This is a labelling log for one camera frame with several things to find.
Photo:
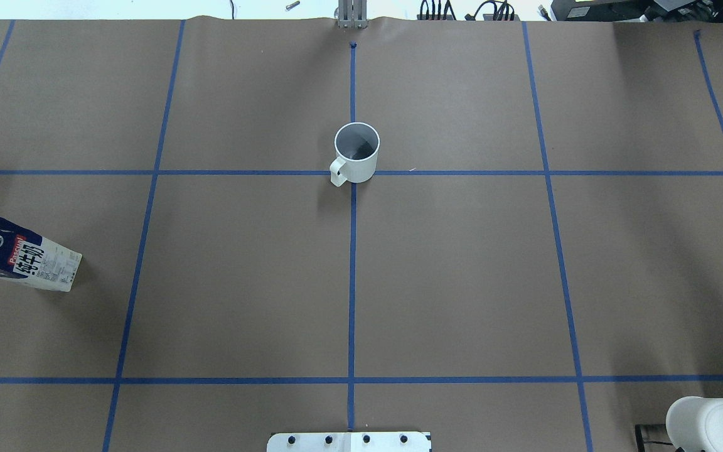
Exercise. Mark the white mug dark inside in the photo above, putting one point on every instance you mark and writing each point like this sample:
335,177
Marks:
356,145

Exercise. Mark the white cup on rack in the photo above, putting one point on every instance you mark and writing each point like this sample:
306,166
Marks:
696,424

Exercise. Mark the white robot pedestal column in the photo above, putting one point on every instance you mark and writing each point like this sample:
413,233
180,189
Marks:
351,441

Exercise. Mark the aluminium frame post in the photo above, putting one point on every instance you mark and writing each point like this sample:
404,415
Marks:
352,14

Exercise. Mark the blue white milk carton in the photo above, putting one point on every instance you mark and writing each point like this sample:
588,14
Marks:
29,259

